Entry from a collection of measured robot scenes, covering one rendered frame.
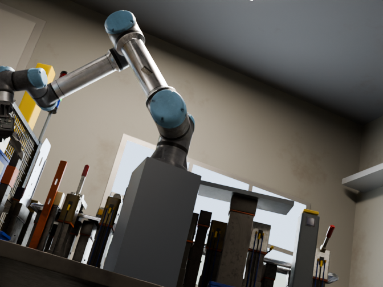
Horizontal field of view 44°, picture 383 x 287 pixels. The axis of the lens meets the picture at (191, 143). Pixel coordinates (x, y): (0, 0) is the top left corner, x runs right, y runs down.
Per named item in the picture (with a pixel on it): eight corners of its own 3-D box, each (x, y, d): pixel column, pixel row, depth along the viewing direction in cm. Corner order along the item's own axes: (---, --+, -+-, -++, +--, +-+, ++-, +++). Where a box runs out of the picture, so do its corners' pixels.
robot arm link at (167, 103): (196, 130, 167) (135, 27, 192) (191, 109, 154) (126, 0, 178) (165, 146, 166) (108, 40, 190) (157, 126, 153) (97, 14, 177)
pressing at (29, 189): (27, 210, 225) (52, 146, 239) (20, 203, 215) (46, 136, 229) (26, 209, 225) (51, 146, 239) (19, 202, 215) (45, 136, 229)
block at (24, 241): (15, 278, 222) (42, 205, 237) (10, 275, 215) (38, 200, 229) (-1, 274, 222) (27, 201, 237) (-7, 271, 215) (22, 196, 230)
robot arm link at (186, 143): (190, 158, 176) (198, 126, 181) (185, 142, 164) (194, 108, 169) (159, 153, 178) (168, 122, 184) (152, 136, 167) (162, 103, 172)
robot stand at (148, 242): (174, 295, 145) (202, 175, 162) (111, 278, 140) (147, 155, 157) (154, 298, 163) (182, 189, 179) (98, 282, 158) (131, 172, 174)
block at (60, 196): (35, 277, 196) (65, 195, 211) (33, 276, 192) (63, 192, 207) (27, 275, 196) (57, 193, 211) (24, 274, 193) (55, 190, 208)
